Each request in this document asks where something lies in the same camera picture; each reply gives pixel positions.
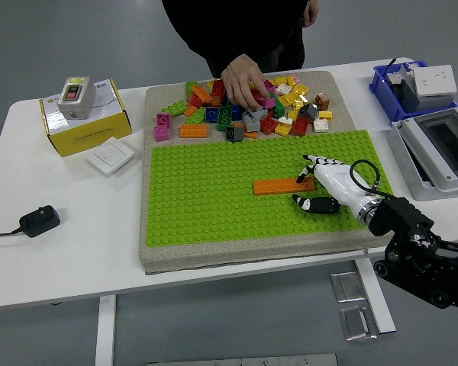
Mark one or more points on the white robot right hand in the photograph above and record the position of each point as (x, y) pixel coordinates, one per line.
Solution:
(339, 183)

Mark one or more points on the person's left hand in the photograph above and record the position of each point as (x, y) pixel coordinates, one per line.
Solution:
(311, 13)

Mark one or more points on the person's right hand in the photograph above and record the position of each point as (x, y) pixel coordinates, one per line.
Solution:
(242, 80)

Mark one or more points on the orange two-by-four brick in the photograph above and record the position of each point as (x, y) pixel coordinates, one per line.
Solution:
(193, 130)
(269, 187)
(303, 185)

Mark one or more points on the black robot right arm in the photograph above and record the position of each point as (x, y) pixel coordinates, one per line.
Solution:
(416, 236)

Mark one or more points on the long grey brick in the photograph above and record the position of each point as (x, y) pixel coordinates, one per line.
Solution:
(257, 113)

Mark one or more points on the small yellow brick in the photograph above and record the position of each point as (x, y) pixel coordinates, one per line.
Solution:
(291, 80)
(280, 80)

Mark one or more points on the grey square brick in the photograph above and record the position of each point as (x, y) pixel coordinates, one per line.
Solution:
(250, 122)

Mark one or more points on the blue square brick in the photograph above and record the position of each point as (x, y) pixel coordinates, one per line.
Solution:
(212, 113)

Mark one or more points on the small green brick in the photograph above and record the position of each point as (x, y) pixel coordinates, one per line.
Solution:
(278, 106)

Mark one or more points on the red square brick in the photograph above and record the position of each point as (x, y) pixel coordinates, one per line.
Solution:
(268, 125)

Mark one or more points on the small pink brick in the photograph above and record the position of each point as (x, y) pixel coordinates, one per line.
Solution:
(296, 78)

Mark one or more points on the small orange brick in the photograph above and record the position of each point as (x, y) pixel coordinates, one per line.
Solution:
(191, 110)

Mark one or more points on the white flat brick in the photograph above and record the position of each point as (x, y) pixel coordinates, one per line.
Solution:
(321, 125)

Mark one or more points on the yellow square brick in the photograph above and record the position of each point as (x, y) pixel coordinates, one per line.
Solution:
(283, 129)

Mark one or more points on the yellow flat brick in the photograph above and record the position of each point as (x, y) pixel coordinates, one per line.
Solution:
(325, 114)

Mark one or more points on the dark grey slope brick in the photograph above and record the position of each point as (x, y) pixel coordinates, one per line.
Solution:
(308, 111)

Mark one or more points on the green two-by-four brick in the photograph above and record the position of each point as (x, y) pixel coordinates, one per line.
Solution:
(174, 108)

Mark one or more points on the brown brick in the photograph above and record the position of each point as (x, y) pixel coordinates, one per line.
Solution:
(322, 100)

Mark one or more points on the magenta square brick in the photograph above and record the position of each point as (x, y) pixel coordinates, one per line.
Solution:
(164, 119)

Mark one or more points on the pink square brick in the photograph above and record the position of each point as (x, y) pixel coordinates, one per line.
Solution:
(161, 133)

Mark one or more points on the green studded baseplate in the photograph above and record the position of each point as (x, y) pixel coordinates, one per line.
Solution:
(213, 206)

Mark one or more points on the person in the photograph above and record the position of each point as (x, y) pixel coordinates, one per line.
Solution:
(233, 26)

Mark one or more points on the grey-brown foam mat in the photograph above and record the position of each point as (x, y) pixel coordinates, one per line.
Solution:
(156, 99)

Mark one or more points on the blue plastic bin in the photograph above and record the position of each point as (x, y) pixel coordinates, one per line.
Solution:
(381, 89)

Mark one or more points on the metal floor cover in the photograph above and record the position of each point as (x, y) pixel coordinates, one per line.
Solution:
(347, 286)
(357, 323)

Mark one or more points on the grey junction box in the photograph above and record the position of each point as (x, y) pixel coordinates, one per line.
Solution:
(427, 102)

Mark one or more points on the white table leg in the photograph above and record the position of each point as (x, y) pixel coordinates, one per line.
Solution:
(376, 301)
(105, 328)

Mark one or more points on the white socket outlet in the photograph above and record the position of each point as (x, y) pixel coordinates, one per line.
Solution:
(434, 79)

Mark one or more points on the yellow cardboard box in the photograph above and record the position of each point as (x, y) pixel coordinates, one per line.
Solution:
(88, 137)

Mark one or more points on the black power adapter plug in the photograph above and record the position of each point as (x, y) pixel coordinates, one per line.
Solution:
(40, 221)

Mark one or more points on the grey enclosure with window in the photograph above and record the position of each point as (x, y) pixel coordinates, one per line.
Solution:
(448, 141)

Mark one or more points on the white wall switch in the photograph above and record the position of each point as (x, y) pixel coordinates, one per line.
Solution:
(110, 155)

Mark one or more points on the grey push-button switch box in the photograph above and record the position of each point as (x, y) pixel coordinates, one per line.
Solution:
(76, 97)

